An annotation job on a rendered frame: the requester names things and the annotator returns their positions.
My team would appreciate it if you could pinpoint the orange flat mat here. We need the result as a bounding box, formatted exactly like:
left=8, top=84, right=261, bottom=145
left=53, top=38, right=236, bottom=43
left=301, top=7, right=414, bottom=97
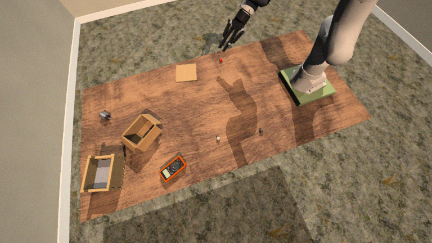
left=176, top=64, right=197, bottom=82

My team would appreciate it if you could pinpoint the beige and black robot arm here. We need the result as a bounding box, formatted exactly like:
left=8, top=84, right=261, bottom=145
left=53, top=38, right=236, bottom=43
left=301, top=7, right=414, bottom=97
left=239, top=0, right=378, bottom=95

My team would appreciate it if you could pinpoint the orange digital multimeter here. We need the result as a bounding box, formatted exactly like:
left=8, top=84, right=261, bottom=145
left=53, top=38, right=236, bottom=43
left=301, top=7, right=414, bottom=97
left=159, top=156, right=187, bottom=182

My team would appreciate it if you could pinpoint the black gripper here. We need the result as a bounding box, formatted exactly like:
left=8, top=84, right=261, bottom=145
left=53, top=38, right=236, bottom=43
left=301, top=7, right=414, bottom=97
left=218, top=9, right=250, bottom=52

